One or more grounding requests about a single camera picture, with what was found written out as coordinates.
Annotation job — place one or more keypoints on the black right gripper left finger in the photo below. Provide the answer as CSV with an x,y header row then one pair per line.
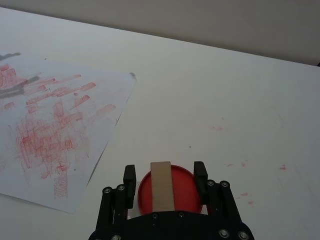
x,y
128,186

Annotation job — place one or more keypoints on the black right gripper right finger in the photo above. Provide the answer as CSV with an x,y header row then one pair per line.
x,y
212,197

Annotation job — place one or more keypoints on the brown cardboard strip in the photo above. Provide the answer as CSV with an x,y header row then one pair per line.
x,y
162,186

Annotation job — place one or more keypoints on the white paper with red scribbles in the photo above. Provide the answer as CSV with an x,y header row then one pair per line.
x,y
52,130

